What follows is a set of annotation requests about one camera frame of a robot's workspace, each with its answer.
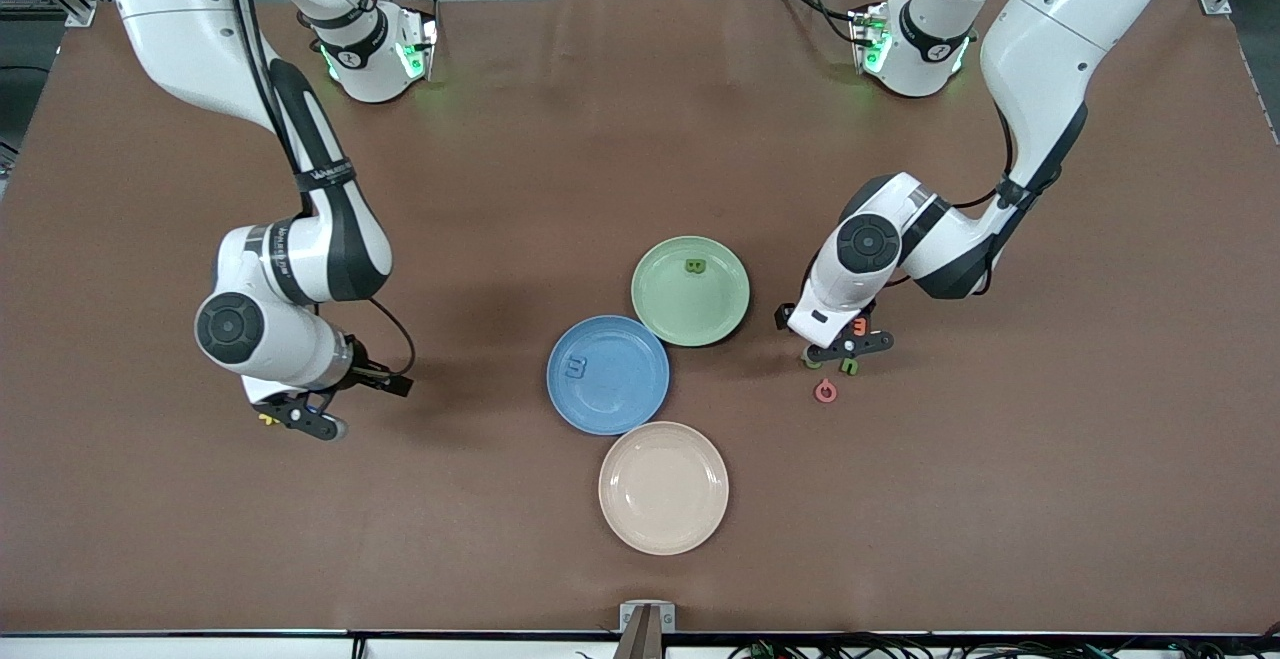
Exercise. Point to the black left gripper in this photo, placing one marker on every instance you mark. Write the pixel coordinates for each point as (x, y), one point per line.
(868, 311)

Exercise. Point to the pink foam letter Q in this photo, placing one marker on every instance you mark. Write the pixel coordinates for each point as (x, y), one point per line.
(817, 391)

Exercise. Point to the beige plate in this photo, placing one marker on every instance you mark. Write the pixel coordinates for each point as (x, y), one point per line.
(663, 488)

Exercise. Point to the blue foam letter E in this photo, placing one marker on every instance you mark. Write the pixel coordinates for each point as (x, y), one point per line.
(575, 369)

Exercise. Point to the aluminium camera post bracket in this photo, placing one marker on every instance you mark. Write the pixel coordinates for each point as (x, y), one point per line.
(647, 629)

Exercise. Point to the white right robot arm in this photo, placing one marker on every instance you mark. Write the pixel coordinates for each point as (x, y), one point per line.
(170, 29)

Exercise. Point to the green plate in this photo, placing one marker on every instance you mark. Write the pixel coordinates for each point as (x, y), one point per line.
(690, 304)

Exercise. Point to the brown table cover mat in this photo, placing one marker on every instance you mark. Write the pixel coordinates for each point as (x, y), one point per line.
(600, 139)

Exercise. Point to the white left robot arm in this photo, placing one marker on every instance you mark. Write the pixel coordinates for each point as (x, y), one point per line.
(1050, 29)

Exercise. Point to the white table edge rail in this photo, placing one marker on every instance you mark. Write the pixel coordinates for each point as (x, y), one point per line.
(200, 647)

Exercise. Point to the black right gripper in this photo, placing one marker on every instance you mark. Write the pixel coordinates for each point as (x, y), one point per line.
(372, 376)

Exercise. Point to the blue plate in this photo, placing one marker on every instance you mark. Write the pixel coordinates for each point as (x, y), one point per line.
(620, 389)

